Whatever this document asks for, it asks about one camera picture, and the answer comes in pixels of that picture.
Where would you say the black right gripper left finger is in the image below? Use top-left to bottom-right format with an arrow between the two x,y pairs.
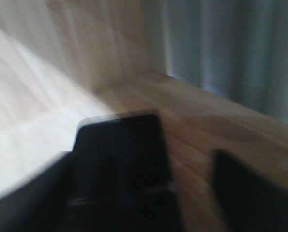
0,151 -> 89,232

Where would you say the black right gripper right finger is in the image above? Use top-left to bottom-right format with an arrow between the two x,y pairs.
212,149 -> 288,232

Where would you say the black smartphone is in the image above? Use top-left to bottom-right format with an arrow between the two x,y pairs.
66,110 -> 181,232

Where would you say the wooden desk shelf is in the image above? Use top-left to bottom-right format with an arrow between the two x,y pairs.
0,0 -> 288,232

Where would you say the grey curtain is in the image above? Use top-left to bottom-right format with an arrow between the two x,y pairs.
161,0 -> 288,123

